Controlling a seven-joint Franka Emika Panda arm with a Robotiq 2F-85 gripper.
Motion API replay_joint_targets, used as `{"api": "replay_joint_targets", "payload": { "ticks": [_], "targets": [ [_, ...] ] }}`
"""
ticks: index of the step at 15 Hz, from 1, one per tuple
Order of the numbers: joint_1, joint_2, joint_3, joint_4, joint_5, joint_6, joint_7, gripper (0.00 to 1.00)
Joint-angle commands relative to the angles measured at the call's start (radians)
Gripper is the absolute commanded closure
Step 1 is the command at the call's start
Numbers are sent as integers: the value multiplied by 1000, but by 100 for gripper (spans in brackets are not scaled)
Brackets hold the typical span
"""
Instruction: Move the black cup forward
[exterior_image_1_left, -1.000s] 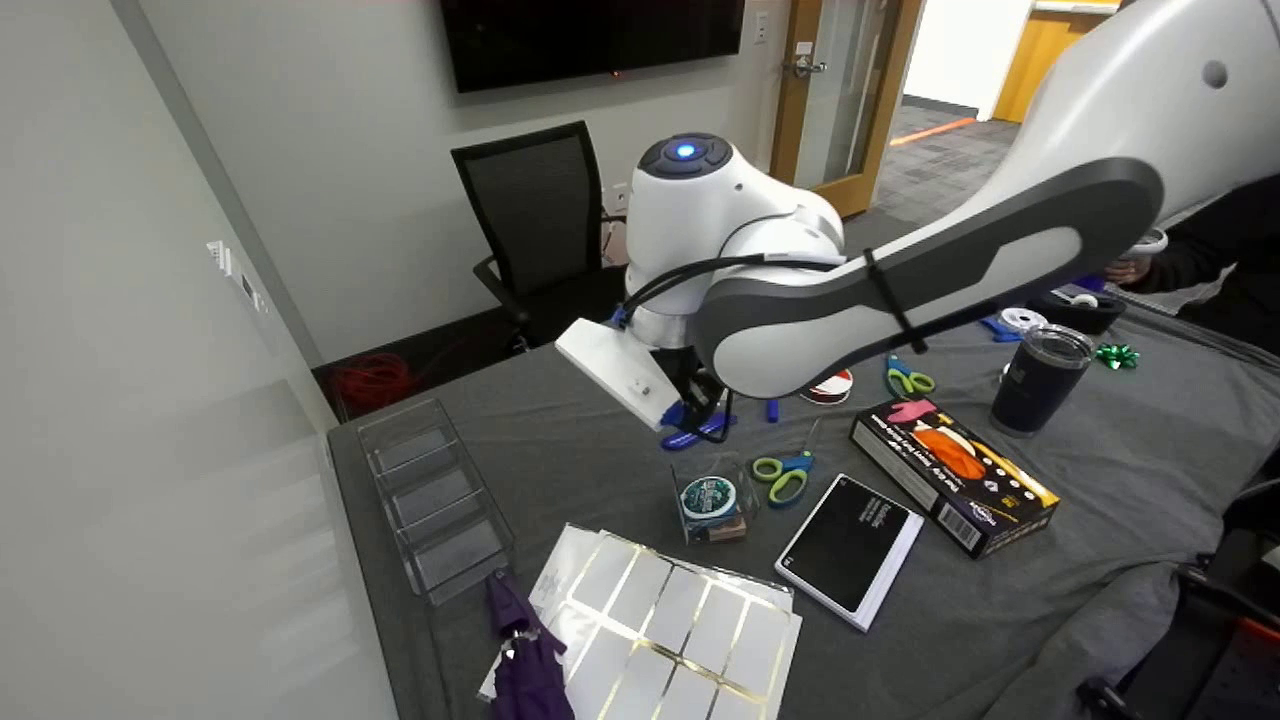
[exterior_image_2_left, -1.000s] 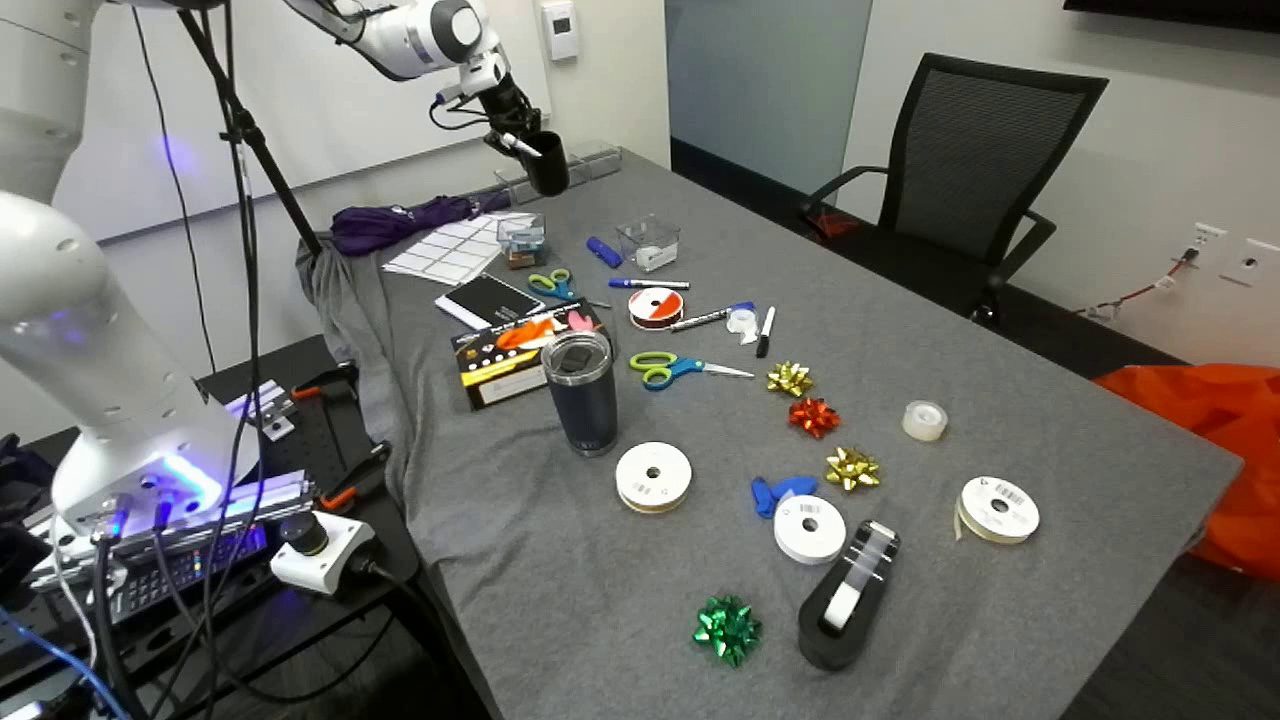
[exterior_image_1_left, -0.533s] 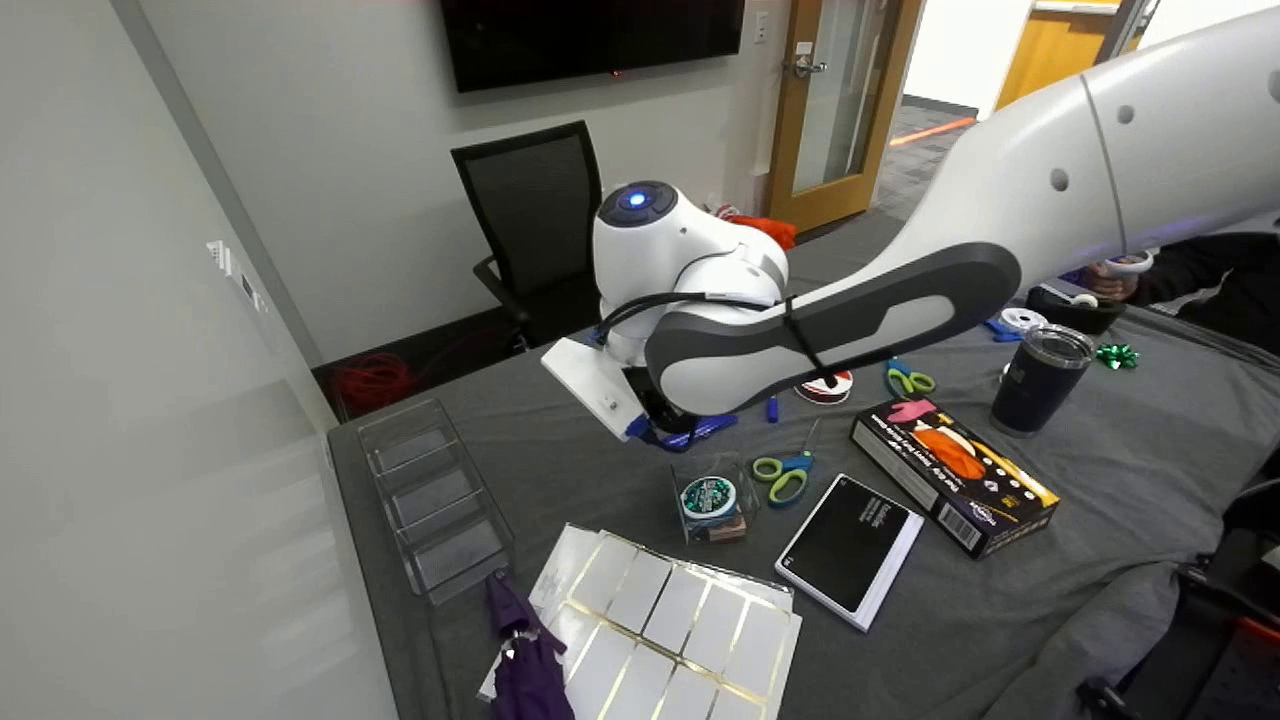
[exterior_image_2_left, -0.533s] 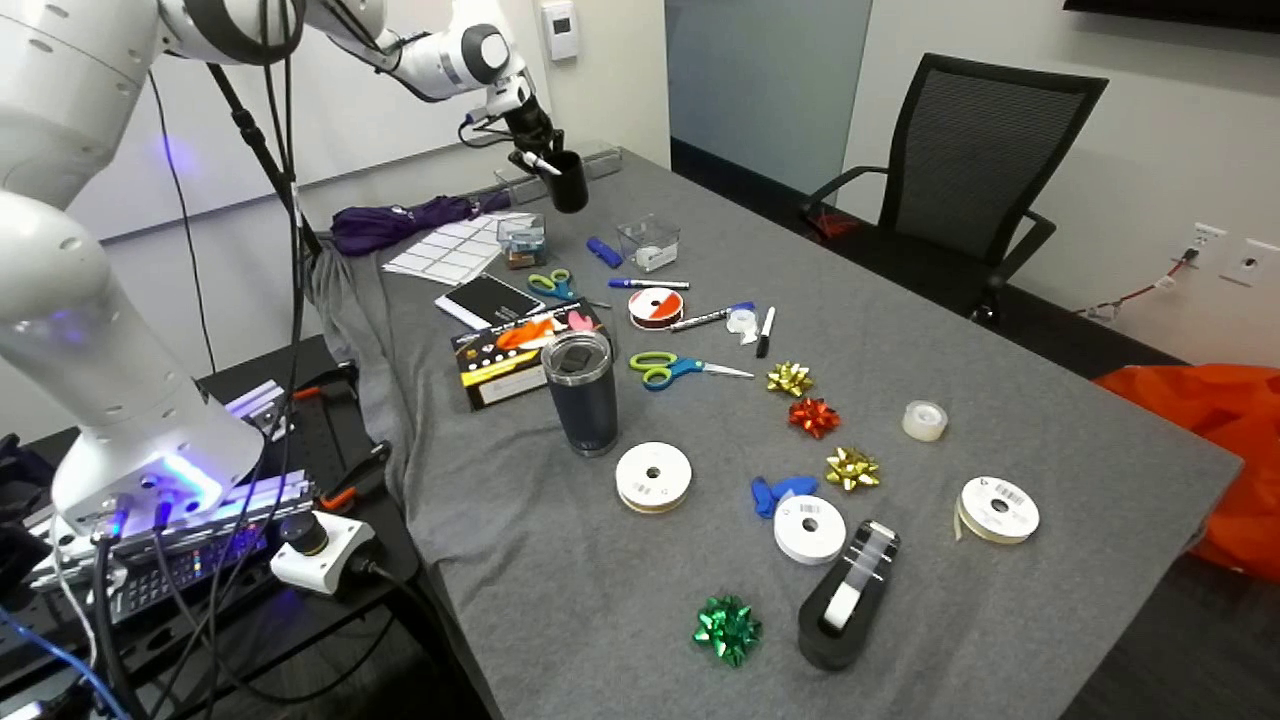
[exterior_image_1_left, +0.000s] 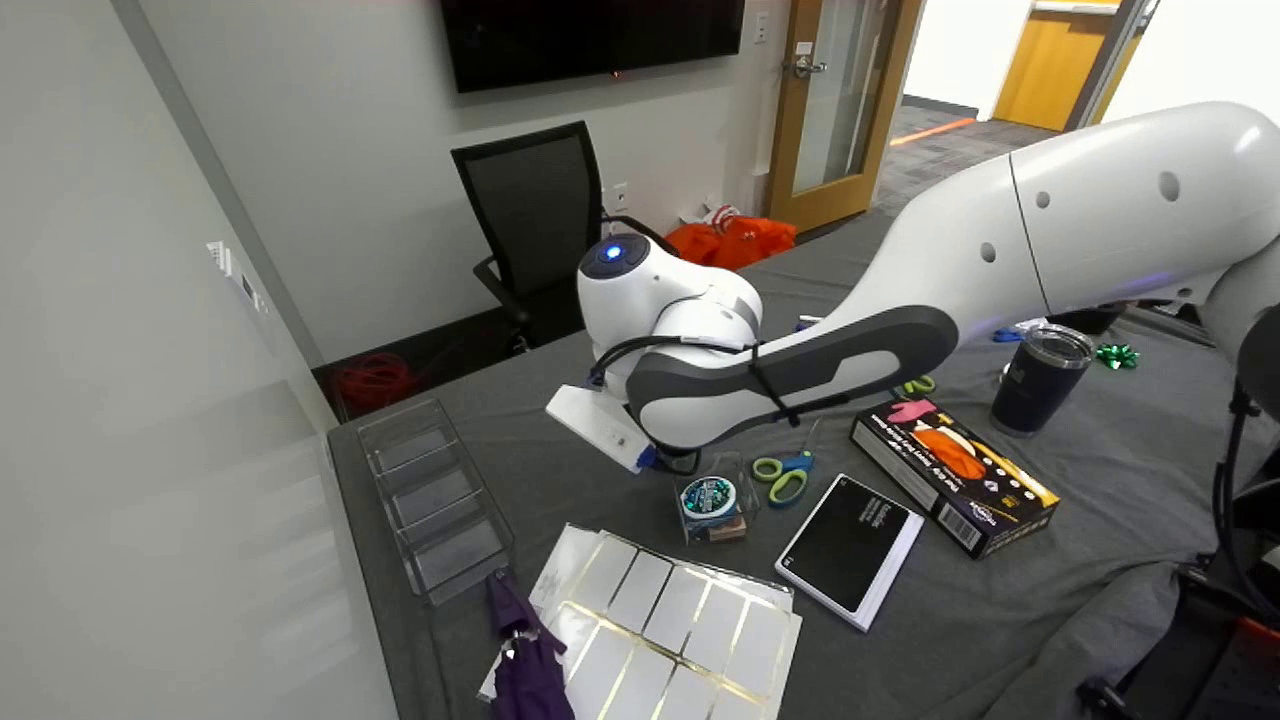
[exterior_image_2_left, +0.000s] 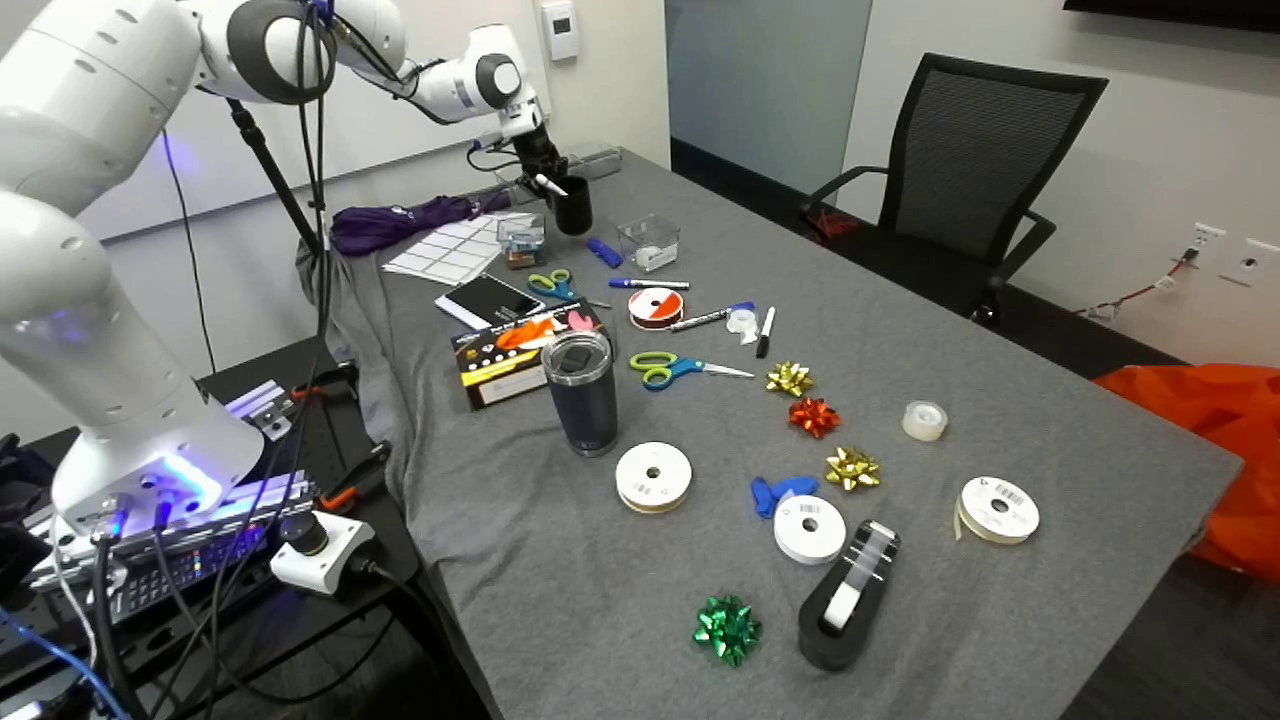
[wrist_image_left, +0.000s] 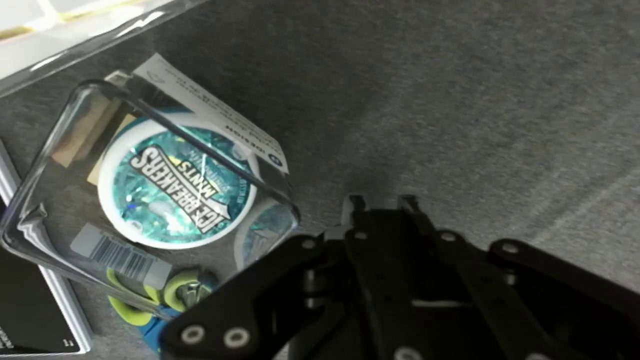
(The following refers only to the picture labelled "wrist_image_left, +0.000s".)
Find grey table cloth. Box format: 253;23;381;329
0;0;640;360

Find clear box with mints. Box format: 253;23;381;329
0;52;301;315

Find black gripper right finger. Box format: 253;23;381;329
387;195;640;360

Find small green blue scissors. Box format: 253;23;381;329
106;265;222;355

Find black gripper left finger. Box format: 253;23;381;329
157;193;402;360

